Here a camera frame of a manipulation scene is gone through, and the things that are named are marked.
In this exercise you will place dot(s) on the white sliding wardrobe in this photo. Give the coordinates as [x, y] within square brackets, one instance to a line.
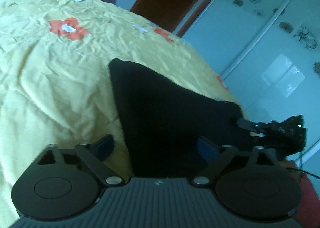
[267, 53]

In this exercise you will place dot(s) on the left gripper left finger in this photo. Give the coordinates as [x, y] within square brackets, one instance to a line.
[62, 183]

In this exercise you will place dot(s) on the person's hand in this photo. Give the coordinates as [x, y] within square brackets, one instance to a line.
[308, 212]

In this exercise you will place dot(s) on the yellow floral bed quilt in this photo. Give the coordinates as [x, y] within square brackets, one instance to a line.
[55, 84]

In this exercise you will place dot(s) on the black pants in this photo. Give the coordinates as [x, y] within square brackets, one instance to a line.
[162, 122]

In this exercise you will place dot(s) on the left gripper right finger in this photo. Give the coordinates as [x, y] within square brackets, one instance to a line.
[249, 184]

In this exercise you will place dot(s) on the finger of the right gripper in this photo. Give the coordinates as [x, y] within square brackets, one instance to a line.
[259, 128]

